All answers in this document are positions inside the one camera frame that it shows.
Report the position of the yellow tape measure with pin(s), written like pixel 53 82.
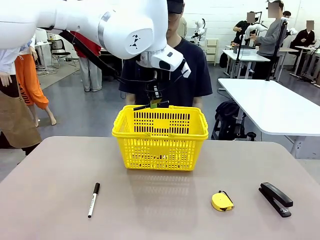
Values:
pixel 221 201

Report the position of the grey-legged background desk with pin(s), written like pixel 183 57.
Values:
pixel 302 50

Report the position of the mannequin in orange clothes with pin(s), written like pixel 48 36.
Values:
pixel 28 82

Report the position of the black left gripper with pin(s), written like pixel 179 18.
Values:
pixel 154 82

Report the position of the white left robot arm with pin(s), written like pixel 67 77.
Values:
pixel 75 22

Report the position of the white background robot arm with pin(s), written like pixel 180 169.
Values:
pixel 255 27
pixel 200 30

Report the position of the black camera tripod pole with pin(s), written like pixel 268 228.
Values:
pixel 277 50

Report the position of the person in black at table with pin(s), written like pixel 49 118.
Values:
pixel 243 28

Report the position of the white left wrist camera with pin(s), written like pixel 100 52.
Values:
pixel 185 68

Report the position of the standing person in light sweater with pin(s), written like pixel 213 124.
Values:
pixel 271 37

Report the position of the seated person in black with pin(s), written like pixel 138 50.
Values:
pixel 303 38

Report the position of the white background work table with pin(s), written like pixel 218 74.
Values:
pixel 246 56

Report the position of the large white table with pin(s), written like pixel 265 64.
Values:
pixel 270 105

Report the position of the person in red top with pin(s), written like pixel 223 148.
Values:
pixel 90 65

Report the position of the black backpack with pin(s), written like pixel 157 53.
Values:
pixel 230 117

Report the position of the black stapler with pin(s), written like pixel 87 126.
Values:
pixel 275 198

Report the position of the white drawer cabinet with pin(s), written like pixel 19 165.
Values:
pixel 212 50

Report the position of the black pen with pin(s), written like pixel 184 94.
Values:
pixel 140 107

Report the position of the person in navy t-shirt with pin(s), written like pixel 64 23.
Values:
pixel 190 75

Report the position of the person in beige behind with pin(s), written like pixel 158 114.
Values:
pixel 183 27

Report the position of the black office chair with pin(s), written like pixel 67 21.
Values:
pixel 62 50

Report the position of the yellow plastic shopping basket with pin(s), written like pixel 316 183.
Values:
pixel 160 150

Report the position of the mannequin with brown apron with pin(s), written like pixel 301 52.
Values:
pixel 12 100

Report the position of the white marker with black cap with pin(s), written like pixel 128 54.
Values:
pixel 93 200

